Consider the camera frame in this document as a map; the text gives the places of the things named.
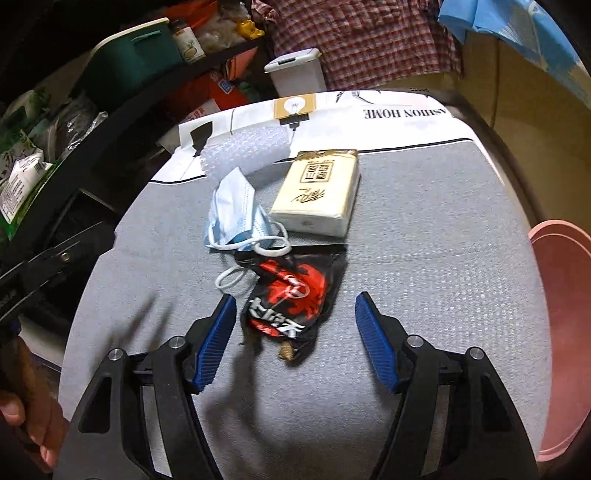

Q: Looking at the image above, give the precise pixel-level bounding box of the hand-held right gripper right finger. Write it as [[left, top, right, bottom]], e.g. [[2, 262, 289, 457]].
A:
[[355, 292, 540, 480]]

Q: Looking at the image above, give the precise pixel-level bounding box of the black and red snack wrapper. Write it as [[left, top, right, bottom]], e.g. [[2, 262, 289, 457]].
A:
[[233, 244, 349, 366]]

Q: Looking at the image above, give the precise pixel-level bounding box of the beige tissue packet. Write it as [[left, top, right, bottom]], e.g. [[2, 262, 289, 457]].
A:
[[270, 148, 360, 239]]

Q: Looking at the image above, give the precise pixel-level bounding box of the blue cloth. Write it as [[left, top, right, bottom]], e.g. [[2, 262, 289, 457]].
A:
[[438, 0, 581, 80]]

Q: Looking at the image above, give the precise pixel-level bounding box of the blue face mask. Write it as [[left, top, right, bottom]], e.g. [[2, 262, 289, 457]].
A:
[[204, 167, 291, 292]]

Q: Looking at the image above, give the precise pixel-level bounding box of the green and white packet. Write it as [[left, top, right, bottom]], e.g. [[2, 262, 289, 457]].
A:
[[0, 131, 57, 234]]

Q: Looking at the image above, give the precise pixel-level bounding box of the labelled glass jar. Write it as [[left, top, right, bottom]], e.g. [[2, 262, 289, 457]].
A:
[[171, 20, 207, 64]]

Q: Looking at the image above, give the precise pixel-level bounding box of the person's left hand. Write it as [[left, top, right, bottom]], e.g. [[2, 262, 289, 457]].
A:
[[0, 336, 66, 472]]

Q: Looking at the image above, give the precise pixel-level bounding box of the clear bubble wrap roll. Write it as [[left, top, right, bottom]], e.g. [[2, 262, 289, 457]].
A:
[[200, 125, 293, 179]]

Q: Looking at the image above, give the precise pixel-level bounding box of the yellow toy figure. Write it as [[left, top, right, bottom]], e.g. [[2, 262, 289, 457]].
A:
[[235, 18, 265, 40]]

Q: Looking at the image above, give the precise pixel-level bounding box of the pink plastic bucket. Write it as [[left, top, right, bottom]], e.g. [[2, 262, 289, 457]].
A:
[[527, 220, 591, 465]]

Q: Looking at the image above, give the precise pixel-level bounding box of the green storage box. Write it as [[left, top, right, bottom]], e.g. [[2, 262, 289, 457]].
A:
[[89, 17, 184, 89]]

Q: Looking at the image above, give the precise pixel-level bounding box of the grey table mat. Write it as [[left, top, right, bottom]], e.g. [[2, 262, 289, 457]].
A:
[[59, 138, 555, 480]]

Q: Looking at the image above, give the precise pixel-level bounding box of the orange packet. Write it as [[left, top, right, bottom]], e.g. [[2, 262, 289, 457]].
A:
[[184, 73, 260, 112]]

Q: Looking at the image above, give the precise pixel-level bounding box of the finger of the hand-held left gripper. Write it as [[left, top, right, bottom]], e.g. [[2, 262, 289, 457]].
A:
[[0, 222, 116, 324]]

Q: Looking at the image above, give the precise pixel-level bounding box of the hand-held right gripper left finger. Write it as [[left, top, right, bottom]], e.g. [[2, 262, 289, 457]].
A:
[[53, 293, 238, 480]]

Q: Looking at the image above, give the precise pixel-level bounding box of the black shelf rack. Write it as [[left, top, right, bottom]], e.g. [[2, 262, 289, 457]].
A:
[[0, 0, 273, 324]]

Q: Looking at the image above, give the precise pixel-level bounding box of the clear plastic bag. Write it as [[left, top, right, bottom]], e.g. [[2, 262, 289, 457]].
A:
[[48, 98, 110, 154]]

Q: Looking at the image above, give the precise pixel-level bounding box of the red plaid shirt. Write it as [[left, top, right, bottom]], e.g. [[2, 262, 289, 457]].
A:
[[251, 0, 465, 92]]

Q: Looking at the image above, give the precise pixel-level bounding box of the white printed tablecloth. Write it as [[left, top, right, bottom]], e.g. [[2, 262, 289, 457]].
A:
[[152, 89, 477, 185]]

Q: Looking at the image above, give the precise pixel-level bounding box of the white lidded waste bin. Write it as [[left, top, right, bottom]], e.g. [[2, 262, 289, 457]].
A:
[[264, 48, 327, 101]]

